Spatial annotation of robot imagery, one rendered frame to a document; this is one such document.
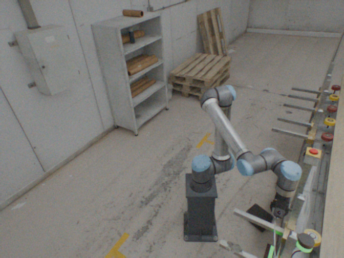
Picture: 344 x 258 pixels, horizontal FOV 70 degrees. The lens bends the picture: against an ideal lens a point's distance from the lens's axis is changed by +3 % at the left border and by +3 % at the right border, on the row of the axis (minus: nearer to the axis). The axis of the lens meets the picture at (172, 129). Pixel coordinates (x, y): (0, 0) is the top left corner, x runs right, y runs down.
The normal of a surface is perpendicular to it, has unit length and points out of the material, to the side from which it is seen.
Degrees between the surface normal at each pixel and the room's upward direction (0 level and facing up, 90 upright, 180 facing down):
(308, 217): 0
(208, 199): 90
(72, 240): 0
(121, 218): 0
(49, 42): 90
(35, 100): 90
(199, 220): 90
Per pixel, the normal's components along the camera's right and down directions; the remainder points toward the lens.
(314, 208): -0.05, -0.81
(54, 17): 0.85, 0.27
